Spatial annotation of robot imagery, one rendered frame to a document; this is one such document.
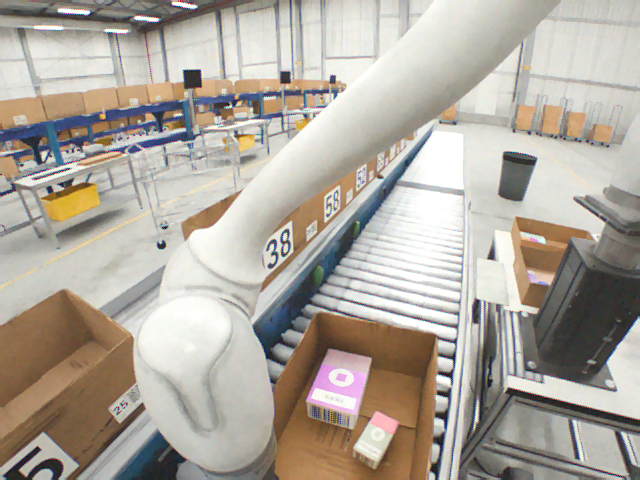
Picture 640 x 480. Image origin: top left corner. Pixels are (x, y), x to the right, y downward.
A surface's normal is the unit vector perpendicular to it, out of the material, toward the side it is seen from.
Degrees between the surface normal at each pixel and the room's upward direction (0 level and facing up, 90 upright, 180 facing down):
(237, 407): 83
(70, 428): 90
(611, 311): 90
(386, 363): 89
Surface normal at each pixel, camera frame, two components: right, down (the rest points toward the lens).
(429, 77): -0.21, 0.59
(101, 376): 0.91, 0.18
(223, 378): 0.70, 0.07
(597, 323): -0.44, 0.44
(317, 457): -0.03, -0.86
